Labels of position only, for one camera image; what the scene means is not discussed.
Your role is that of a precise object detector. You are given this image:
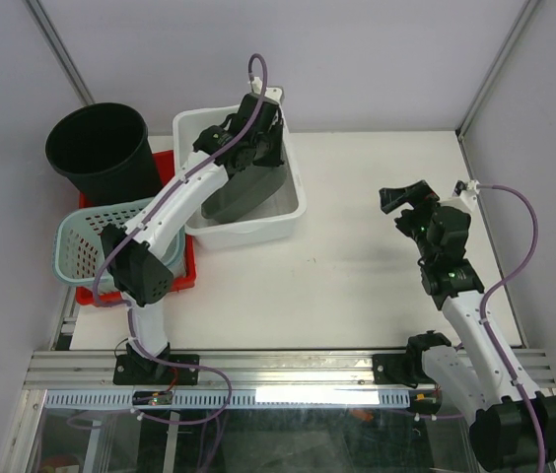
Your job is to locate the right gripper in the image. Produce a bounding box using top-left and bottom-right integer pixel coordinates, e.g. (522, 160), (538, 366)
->
(379, 179), (442, 263)

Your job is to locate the grey-green plastic tray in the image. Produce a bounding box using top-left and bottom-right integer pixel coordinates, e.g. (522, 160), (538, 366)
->
(201, 165), (287, 224)

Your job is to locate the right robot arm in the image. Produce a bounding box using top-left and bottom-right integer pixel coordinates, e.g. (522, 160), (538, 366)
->
(373, 180), (556, 472)

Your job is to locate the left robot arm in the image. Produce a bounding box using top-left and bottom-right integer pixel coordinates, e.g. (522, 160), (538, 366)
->
(101, 93), (286, 383)

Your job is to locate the white plastic tub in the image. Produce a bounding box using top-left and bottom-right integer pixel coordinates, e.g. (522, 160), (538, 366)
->
(172, 105), (307, 250)

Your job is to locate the black plastic bucket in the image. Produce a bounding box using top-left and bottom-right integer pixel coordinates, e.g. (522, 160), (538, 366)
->
(45, 102), (163, 206)

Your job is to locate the light blue perforated basket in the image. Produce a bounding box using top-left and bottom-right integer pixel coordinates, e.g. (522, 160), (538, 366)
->
(52, 198), (183, 295)

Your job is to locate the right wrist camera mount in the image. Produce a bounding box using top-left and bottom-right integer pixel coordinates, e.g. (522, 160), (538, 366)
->
(440, 179), (479, 215)

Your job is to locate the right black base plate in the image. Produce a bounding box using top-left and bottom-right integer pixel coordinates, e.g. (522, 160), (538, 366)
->
(372, 353), (422, 388)

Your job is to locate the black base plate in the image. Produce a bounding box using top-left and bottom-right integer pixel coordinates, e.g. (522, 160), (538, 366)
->
(112, 344), (200, 386)
(372, 353), (422, 388)

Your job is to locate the aluminium mounting rail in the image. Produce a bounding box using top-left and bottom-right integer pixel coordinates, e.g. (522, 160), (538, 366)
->
(24, 347), (553, 391)

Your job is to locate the right aluminium frame post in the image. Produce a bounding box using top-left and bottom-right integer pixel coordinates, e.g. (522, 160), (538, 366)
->
(455, 0), (543, 142)

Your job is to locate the aluminium frame post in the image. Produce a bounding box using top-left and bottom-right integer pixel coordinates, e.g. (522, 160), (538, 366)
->
(23, 0), (96, 105)
(455, 0), (543, 142)

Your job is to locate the left aluminium frame post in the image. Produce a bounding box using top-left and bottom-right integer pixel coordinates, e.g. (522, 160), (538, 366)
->
(23, 0), (96, 105)

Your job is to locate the white slotted cable duct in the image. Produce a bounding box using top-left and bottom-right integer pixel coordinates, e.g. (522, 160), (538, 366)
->
(45, 386), (410, 410)

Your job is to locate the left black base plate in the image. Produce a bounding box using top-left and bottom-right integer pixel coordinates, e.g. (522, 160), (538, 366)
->
(112, 344), (200, 386)

